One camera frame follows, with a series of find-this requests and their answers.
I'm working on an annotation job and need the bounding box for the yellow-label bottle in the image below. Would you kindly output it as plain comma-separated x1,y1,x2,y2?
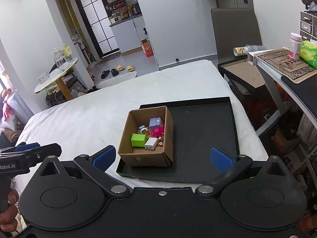
63,44,73,61

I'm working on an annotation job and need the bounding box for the black slipper right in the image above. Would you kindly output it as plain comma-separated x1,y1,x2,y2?
111,68,119,77

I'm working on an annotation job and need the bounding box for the pink white canister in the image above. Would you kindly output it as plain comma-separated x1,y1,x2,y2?
288,33,302,60

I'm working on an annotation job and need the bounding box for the small brown-haired doll figurine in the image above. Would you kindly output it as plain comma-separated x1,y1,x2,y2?
158,136,163,147

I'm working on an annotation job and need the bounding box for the glass panel door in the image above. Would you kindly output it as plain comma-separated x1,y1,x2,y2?
75,0,119,58

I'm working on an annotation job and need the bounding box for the white charger plug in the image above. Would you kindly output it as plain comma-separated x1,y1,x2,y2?
144,138,159,151

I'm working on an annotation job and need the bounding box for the blue red keychain figurine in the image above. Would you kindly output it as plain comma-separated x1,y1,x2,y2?
138,125,150,135

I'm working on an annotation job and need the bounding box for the black shallow tray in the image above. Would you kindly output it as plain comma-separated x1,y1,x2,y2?
116,97,240,183

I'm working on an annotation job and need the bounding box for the orange cardboard box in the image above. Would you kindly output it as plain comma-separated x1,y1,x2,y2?
141,39,154,58

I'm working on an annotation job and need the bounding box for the yellow slipper left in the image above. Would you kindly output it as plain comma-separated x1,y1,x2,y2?
116,64,124,71

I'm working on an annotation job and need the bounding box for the brown cardboard box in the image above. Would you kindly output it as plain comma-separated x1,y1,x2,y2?
118,106,174,167

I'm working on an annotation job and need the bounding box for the lavender cube toy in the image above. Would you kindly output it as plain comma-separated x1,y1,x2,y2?
149,117,164,130

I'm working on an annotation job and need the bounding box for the round yellow-edged side table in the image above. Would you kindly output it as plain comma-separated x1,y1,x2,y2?
34,58,78,101

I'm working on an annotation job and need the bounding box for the black slipper left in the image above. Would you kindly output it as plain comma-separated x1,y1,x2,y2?
100,70,110,80

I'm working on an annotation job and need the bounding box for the person's left hand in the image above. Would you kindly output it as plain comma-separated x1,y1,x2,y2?
0,187,19,233

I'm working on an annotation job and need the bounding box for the white kitchen cabinet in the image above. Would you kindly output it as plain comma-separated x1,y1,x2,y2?
110,15,146,53

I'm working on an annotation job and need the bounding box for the green cube toy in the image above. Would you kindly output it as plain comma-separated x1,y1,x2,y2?
131,133,148,147

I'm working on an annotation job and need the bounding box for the yellow slipper right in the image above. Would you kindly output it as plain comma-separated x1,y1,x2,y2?
127,65,134,72

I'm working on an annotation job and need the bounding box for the yellow slipper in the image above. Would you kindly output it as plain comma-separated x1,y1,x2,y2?
116,64,124,71
127,65,134,72

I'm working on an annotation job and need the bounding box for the grey drawer organizer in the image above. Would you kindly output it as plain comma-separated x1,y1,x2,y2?
300,11,317,41

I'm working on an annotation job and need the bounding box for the black framed cardboard board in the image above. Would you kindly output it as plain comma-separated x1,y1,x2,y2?
218,60,266,95

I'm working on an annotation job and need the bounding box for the patterned desk mat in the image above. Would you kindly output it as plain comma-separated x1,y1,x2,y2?
254,48,316,84

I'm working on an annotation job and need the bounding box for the pink dinosaur figurine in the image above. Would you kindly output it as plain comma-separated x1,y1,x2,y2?
151,125,164,138

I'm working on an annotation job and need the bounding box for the black slipper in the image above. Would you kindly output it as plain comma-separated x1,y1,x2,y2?
100,70,110,80
111,68,119,77

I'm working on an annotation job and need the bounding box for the clear glass jar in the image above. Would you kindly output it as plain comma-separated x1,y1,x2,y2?
52,47,67,69

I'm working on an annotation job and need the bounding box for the green wet-wipes pack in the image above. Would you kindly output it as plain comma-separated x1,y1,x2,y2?
300,40,317,69

